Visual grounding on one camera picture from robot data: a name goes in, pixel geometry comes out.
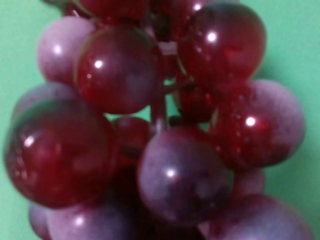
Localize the red grape bunch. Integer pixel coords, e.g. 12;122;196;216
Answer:
2;0;315;240

